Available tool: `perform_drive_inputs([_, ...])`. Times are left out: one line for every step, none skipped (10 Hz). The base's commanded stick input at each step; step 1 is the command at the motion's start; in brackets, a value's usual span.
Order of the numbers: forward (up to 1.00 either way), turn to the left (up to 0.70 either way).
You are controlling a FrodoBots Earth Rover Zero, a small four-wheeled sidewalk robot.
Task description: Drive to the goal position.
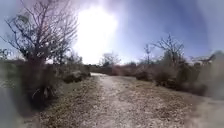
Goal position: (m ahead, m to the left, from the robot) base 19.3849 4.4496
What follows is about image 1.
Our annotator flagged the small bare tree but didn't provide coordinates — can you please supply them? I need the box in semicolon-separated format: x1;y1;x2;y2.
99;51;122;68

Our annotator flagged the large bare tree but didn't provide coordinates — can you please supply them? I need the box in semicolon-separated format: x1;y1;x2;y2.
1;0;81;68

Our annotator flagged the stony dirt path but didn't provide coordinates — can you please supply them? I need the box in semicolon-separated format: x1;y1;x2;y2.
33;72;224;128

